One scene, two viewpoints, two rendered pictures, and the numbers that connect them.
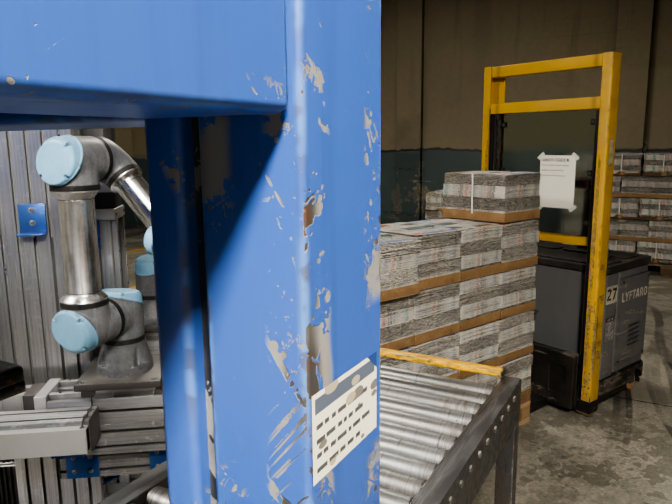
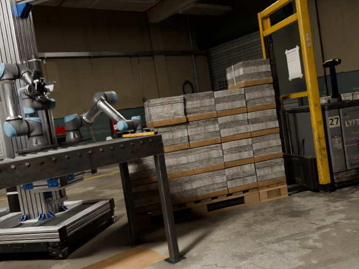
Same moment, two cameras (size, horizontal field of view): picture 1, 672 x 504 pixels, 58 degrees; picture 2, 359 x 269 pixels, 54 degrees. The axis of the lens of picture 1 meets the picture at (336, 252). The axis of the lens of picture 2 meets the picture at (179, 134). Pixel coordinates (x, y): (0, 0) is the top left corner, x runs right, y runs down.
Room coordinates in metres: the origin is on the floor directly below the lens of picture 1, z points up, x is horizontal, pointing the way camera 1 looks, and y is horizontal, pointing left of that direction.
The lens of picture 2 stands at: (-0.39, -1.52, 0.90)
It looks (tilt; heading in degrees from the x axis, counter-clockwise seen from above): 3 degrees down; 24
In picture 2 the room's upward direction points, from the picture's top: 9 degrees counter-clockwise
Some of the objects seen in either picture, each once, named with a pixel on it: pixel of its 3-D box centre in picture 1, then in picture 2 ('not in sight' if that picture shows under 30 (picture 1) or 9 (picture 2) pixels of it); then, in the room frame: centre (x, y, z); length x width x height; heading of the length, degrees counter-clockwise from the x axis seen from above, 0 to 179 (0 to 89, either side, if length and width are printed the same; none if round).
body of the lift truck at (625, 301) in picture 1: (569, 316); (330, 141); (3.52, -1.40, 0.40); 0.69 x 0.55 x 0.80; 39
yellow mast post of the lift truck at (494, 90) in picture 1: (489, 222); (274, 94); (3.54, -0.91, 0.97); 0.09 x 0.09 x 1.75; 39
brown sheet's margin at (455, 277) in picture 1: (407, 274); (195, 117); (2.65, -0.32, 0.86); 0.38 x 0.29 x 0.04; 38
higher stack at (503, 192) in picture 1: (487, 298); (255, 130); (3.01, -0.77, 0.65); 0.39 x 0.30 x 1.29; 39
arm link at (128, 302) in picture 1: (119, 311); (32, 126); (1.63, 0.60, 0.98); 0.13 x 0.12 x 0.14; 161
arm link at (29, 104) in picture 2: not in sight; (31, 105); (1.44, 0.39, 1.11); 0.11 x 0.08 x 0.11; 161
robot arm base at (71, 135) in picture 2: (154, 305); (73, 134); (2.13, 0.66, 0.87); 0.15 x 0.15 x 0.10
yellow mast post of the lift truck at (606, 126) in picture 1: (596, 234); (311, 86); (3.03, -1.32, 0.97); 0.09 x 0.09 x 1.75; 39
